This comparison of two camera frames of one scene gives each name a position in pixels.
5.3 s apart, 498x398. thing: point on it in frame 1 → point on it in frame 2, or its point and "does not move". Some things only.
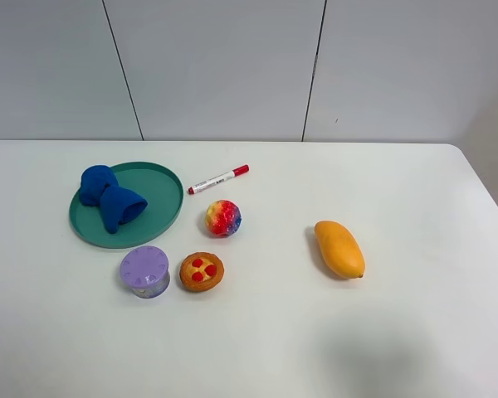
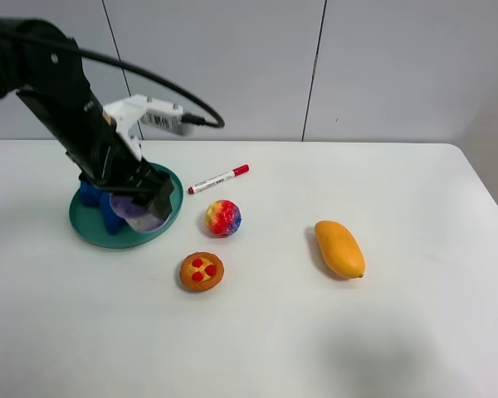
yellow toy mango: x=340 y=251 does not move
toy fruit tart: x=201 y=272 does not move
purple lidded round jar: x=145 y=270 → x=138 y=218
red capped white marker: x=238 y=172 does not move
